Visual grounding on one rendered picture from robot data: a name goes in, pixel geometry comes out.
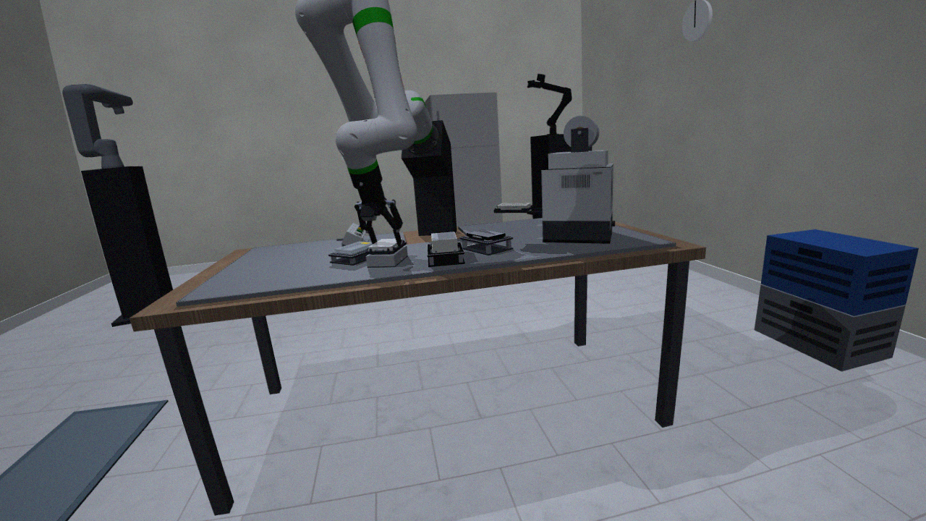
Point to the clear plastic lid with yellow tape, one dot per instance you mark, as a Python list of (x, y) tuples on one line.
[(354, 247)]

